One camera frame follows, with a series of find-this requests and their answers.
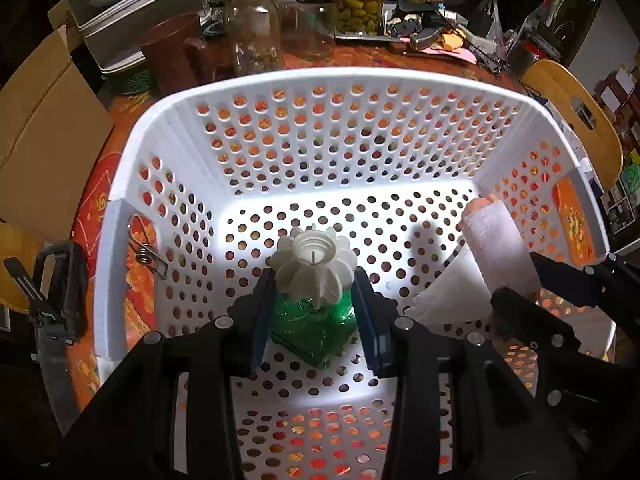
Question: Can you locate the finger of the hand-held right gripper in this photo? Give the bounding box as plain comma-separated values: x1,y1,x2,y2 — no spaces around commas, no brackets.
529,251,640,311
490,287,583,361

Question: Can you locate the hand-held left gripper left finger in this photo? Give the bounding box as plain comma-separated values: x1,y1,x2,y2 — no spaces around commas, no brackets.
60,267,277,480

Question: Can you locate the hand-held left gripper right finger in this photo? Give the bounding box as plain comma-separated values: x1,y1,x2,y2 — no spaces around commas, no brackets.
352,267,548,480

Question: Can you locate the green plastic packet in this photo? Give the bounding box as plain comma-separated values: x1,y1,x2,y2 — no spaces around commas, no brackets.
270,292,357,368

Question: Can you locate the pale ribbed pumpkin-shaped toy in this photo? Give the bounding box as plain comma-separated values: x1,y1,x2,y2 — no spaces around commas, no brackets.
270,226,357,309

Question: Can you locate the white towel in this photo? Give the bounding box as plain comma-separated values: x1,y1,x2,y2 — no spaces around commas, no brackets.
404,196,543,328

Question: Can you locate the white perforated plastic basket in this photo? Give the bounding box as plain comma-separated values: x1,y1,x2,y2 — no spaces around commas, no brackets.
94,66,617,480

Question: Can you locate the white shelf of boxes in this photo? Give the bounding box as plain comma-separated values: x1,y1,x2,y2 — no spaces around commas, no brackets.
595,65,640,251

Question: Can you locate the wooden chair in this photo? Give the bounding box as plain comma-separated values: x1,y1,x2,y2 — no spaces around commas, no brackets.
520,59,624,193
0,222,46,313

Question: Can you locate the red printed tablecloth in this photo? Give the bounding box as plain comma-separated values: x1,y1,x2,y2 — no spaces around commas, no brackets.
70,42,618,411

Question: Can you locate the black clamp phone holder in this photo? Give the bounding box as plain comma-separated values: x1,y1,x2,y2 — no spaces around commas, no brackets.
2,241,90,346

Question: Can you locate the small green woven basket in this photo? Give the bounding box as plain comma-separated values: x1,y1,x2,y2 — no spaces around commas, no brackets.
102,67,153,96

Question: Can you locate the clear plastic bag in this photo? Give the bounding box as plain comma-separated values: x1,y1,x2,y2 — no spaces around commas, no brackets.
470,0,506,61

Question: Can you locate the open cardboard box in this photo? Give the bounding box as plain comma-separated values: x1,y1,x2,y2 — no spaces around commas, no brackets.
0,25,117,243

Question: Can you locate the brown plastic mug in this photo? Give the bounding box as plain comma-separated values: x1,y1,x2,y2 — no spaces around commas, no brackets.
136,12,236,96

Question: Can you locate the flat metal tray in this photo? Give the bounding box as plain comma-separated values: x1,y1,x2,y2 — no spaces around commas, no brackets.
334,30,401,43

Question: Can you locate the clutter of small tools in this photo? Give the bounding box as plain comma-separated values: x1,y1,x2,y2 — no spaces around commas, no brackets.
390,0,511,68

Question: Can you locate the glass jar green lid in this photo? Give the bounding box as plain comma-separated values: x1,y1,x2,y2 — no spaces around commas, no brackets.
218,0,283,77

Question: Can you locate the glass jar black lid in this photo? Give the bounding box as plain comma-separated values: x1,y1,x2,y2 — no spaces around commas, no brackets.
295,0,337,58

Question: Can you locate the grey stacked tray organizer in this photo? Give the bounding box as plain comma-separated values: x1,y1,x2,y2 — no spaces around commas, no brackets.
52,0,213,73

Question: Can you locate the metal wire clip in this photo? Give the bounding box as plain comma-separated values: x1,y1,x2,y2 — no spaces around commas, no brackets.
127,215,168,279

